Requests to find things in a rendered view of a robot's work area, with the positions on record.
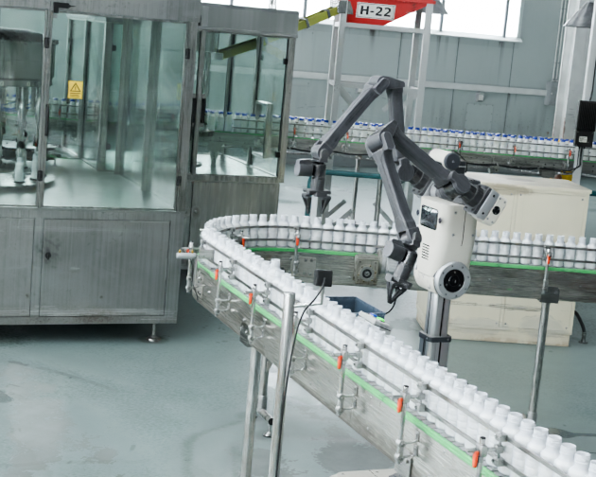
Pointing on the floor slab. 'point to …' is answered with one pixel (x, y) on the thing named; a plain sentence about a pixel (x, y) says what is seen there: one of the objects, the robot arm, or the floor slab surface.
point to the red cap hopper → (376, 15)
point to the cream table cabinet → (547, 220)
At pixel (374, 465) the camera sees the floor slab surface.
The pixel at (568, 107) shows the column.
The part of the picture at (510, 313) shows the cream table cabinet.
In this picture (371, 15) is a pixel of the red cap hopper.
